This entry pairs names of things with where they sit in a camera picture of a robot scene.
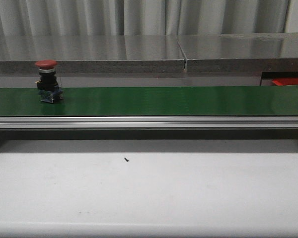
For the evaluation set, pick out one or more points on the red mushroom push button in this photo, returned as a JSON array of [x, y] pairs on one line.
[[49, 90]]

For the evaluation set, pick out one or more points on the grey stone slab right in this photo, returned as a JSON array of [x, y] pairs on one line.
[[257, 52]]

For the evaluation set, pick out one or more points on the grey stone slab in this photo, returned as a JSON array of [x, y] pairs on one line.
[[91, 54], [257, 52]]

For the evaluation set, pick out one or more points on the green conveyor belt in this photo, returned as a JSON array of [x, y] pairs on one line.
[[154, 101]]

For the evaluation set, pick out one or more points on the red plastic tray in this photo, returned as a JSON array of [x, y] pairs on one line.
[[285, 81]]

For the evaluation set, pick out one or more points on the grey stone slab left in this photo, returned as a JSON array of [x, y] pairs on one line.
[[91, 54]]

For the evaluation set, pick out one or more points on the grey curtain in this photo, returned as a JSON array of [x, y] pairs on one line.
[[146, 17]]

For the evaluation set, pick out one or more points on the aluminium conveyor frame rail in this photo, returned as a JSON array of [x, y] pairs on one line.
[[129, 122]]

